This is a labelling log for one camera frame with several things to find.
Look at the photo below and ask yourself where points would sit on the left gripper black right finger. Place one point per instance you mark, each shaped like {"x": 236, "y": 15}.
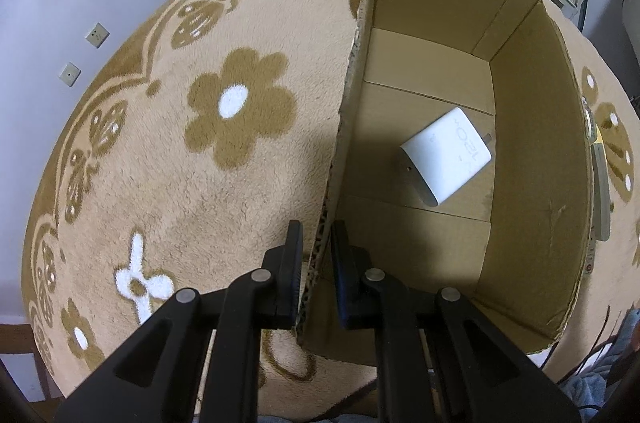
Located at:
{"x": 438, "y": 357}

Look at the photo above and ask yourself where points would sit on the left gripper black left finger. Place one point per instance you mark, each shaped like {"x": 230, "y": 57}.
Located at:
{"x": 197, "y": 357}

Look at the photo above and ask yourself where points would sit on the brown cardboard box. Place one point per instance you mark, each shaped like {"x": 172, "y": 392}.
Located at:
{"x": 514, "y": 238}

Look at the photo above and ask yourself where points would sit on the grey white device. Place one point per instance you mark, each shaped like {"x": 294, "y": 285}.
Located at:
{"x": 601, "y": 198}

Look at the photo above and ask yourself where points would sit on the wooden chair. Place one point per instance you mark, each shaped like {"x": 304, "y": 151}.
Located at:
{"x": 20, "y": 356}

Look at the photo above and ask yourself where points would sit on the white power adapter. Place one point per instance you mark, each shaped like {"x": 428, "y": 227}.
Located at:
{"x": 444, "y": 156}

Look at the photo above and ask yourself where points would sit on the beige floral carpet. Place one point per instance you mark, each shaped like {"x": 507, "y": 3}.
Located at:
{"x": 210, "y": 130}

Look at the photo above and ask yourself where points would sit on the lower wall socket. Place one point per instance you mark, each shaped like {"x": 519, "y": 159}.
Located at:
{"x": 70, "y": 74}

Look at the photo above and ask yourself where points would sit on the wall socket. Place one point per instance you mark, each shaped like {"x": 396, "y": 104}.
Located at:
{"x": 97, "y": 35}
{"x": 70, "y": 74}

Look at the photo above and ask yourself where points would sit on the upper wall socket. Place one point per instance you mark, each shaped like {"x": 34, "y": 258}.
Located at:
{"x": 97, "y": 35}

